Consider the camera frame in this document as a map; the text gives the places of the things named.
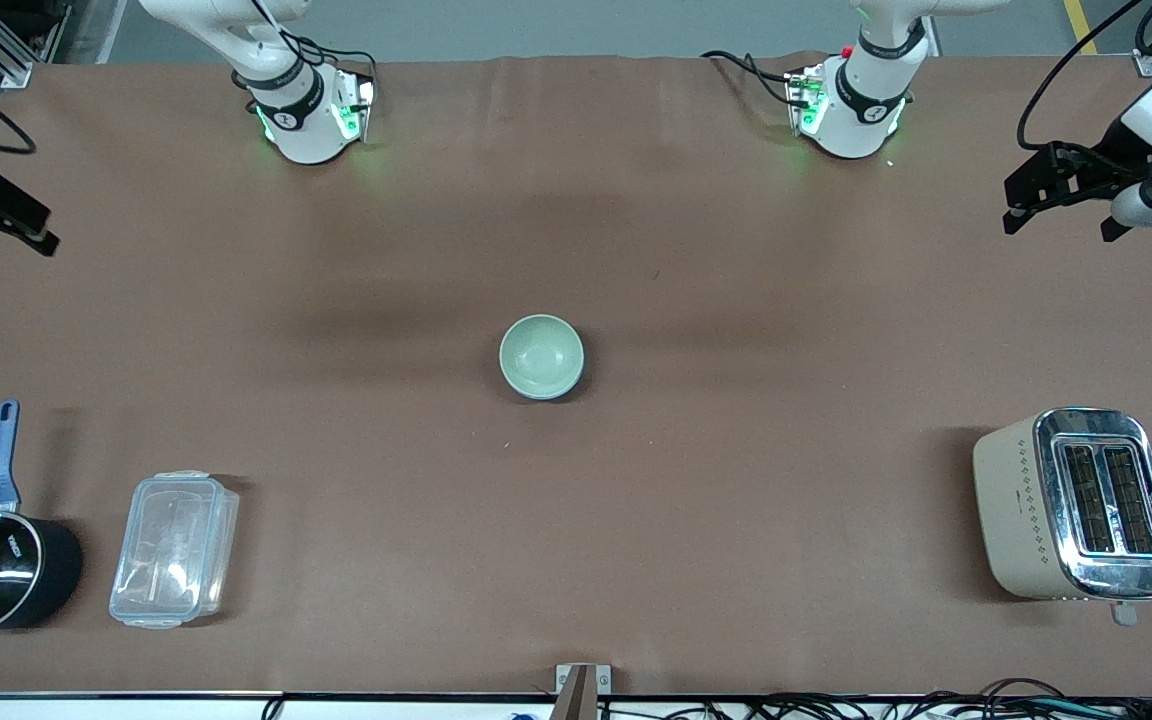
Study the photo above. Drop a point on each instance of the beige chrome toaster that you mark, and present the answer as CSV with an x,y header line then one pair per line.
x,y
1086,505

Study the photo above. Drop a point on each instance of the brown table cover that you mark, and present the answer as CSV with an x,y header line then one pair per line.
x,y
576,250

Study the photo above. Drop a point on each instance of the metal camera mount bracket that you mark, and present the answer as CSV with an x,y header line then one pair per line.
x,y
582,690

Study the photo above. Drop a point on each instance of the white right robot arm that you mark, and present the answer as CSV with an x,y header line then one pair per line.
x,y
301,120

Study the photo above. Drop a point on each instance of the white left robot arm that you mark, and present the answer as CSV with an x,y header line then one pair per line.
x,y
866,100

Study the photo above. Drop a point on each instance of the clear plastic food container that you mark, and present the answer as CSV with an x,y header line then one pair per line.
x,y
174,550

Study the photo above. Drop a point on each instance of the green bowl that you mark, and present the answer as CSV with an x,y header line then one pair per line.
x,y
540,354

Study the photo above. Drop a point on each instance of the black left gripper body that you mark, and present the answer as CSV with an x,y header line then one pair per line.
x,y
1112,160

